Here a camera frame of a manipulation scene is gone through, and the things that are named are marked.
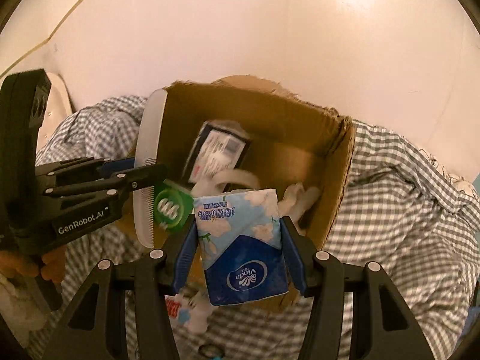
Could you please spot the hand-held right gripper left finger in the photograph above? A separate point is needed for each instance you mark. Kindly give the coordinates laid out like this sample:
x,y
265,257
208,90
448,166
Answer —
x,y
183,255

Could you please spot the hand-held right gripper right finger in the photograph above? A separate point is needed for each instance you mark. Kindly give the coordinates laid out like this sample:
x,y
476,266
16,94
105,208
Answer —
x,y
294,255

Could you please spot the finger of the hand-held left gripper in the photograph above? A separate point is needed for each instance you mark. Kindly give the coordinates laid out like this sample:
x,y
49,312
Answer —
x,y
116,167
142,176

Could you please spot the green foil packet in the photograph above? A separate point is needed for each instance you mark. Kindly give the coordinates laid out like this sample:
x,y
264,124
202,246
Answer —
x,y
172,206

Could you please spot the white comb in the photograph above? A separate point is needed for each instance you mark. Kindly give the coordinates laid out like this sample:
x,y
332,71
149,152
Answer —
x,y
150,127

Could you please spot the blue and white tissue pack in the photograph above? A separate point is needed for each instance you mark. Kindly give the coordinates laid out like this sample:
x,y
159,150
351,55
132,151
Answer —
x,y
243,255

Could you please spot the black box with white label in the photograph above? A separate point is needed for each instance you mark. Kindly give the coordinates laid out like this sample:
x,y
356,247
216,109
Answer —
x,y
217,150

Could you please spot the white paper strip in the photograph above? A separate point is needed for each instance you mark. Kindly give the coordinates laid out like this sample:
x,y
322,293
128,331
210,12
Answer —
x,y
243,175

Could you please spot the cardboard box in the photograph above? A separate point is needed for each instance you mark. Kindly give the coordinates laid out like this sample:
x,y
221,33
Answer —
x,y
292,127

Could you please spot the person's left hand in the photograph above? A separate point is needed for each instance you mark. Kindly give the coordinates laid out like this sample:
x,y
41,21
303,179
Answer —
x,y
52,266

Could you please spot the white padded headboard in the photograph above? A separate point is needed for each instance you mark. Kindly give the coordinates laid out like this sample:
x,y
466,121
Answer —
x,y
60,97

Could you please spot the white printed plastic wrapper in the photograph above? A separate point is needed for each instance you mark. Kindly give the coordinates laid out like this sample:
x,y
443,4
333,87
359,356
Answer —
x,y
191,315

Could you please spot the grey checked blanket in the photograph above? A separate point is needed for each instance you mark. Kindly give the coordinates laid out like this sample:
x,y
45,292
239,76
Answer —
x,y
393,213

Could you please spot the white cloth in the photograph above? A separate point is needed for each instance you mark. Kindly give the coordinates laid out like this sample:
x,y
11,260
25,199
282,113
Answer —
x,y
18,307

